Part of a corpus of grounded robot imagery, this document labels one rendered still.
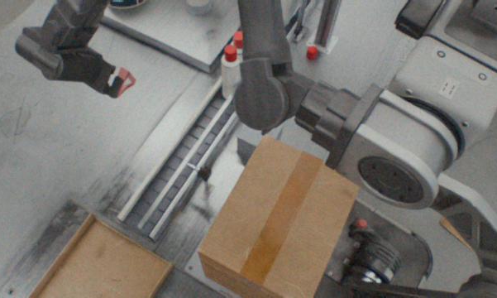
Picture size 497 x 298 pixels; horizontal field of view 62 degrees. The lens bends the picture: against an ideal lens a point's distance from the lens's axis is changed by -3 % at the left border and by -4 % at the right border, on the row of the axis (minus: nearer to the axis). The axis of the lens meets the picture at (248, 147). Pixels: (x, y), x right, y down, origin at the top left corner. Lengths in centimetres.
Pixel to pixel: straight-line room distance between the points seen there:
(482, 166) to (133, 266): 191
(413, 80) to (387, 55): 98
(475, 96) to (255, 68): 28
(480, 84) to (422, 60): 8
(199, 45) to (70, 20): 69
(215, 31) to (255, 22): 86
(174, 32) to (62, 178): 58
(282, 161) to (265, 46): 39
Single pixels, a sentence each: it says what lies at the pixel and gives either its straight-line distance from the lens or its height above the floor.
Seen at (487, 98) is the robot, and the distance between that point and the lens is 61.
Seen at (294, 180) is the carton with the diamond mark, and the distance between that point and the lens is 91.
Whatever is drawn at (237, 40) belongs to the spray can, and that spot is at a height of 108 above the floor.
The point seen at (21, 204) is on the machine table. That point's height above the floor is 83.
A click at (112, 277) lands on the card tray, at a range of 118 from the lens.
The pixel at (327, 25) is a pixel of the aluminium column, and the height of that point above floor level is 93.
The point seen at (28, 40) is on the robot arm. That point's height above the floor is 133.
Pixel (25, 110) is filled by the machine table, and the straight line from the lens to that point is 148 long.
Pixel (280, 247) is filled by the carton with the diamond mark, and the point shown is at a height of 112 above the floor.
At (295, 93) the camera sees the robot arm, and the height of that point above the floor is 148.
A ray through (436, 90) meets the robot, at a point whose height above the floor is 153.
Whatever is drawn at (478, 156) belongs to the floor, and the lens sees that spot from 254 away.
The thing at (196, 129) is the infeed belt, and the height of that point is 88.
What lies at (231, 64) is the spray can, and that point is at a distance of 116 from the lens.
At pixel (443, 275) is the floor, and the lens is 221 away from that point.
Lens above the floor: 195
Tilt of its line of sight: 62 degrees down
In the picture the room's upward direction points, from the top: 4 degrees clockwise
